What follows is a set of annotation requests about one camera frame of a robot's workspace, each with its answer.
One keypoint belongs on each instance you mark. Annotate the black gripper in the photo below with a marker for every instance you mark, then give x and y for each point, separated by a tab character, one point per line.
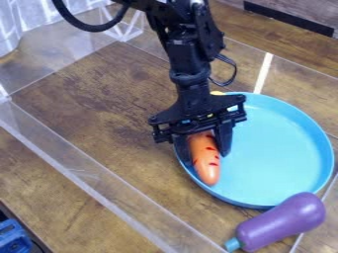
196	112

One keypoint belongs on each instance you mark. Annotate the orange toy carrot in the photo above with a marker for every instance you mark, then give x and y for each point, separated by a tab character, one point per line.
204	156

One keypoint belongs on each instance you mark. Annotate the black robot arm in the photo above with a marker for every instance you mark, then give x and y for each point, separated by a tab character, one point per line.
192	42

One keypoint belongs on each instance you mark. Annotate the yellow toy lemon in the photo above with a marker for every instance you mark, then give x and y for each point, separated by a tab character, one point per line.
216	93

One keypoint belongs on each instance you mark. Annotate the blue round plate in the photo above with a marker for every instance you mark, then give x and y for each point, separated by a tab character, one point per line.
280	156

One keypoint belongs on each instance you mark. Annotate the purple toy eggplant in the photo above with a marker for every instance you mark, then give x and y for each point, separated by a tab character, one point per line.
296	215

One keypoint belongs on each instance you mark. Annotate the black baseboard strip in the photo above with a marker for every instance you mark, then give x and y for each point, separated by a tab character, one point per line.
288	19

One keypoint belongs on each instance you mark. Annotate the blue plastic crate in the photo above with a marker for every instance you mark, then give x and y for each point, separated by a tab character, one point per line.
14	240

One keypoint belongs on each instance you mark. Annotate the white curtain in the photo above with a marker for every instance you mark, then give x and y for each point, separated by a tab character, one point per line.
22	15

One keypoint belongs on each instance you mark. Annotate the clear acrylic enclosure wall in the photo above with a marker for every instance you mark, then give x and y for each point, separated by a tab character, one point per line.
85	179

